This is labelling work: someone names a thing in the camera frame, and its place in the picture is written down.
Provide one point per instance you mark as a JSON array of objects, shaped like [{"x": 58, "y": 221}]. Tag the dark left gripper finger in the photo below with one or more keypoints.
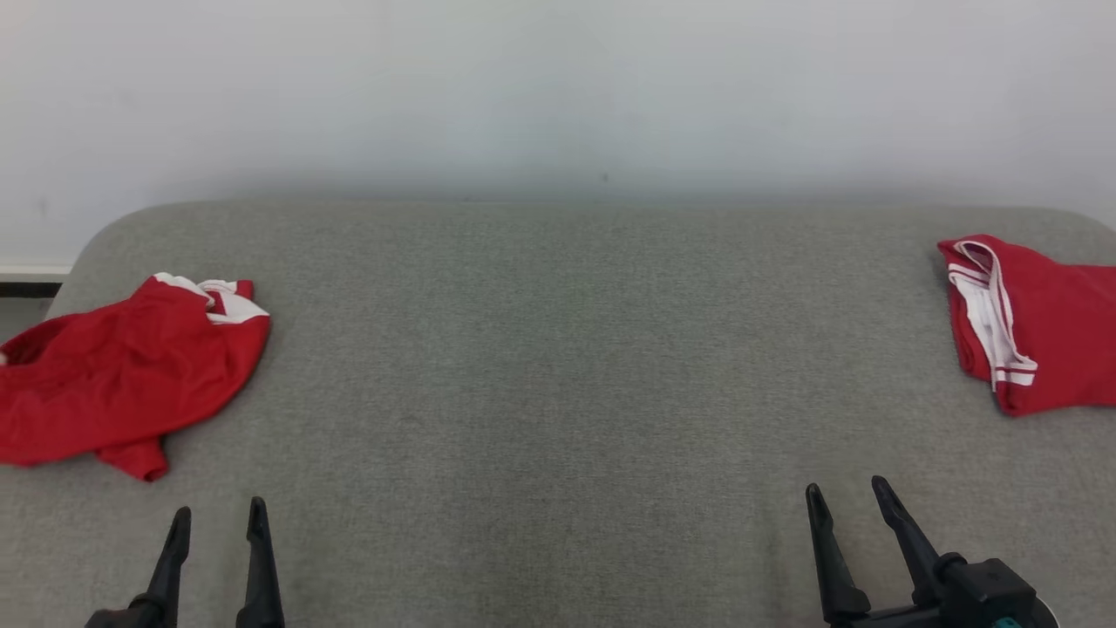
[
  {"x": 166, "y": 576},
  {"x": 260, "y": 576}
]

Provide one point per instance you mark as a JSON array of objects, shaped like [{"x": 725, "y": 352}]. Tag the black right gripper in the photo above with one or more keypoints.
[{"x": 889, "y": 619}]

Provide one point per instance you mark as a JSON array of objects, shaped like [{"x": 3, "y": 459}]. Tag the red white basketball jersey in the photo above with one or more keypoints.
[{"x": 1055, "y": 331}]

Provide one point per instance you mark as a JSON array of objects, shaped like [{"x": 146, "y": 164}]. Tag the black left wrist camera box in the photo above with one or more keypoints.
[{"x": 109, "y": 620}]

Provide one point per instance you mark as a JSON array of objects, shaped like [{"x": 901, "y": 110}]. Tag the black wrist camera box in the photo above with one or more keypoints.
[
  {"x": 985, "y": 593},
  {"x": 109, "y": 620}
]

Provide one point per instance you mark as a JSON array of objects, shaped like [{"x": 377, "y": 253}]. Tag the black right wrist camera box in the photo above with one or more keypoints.
[{"x": 985, "y": 593}]

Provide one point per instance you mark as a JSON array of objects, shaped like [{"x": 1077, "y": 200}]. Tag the dark wall baseboard strip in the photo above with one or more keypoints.
[{"x": 30, "y": 288}]

